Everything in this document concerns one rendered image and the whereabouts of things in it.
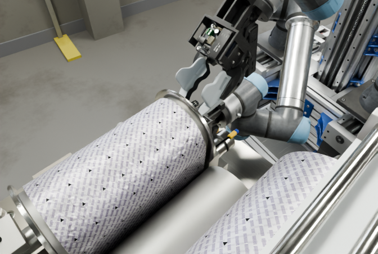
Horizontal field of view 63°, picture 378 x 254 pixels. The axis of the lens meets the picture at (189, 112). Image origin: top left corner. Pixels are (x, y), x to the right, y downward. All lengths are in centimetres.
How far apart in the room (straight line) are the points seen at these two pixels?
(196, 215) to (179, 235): 4
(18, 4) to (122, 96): 119
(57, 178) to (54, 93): 219
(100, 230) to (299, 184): 25
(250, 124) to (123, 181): 49
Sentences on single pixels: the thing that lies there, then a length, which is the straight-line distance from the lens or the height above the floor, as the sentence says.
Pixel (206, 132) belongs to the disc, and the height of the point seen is 129.
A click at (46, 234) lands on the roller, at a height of 130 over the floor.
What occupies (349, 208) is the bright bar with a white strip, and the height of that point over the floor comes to 144.
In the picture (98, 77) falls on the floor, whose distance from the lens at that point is 263.
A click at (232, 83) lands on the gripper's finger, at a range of 52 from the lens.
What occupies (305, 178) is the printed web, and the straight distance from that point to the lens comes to 31.
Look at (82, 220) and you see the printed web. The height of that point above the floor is 129.
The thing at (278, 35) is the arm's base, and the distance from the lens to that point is 147.
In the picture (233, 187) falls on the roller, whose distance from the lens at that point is 49.
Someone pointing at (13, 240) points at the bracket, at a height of 129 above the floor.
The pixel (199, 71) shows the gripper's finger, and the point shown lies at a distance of 55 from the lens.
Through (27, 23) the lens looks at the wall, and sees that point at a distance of 309.
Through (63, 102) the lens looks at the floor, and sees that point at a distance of 250.
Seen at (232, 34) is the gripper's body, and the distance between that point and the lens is 48.
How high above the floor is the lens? 166
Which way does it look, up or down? 47 degrees down
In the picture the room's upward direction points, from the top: straight up
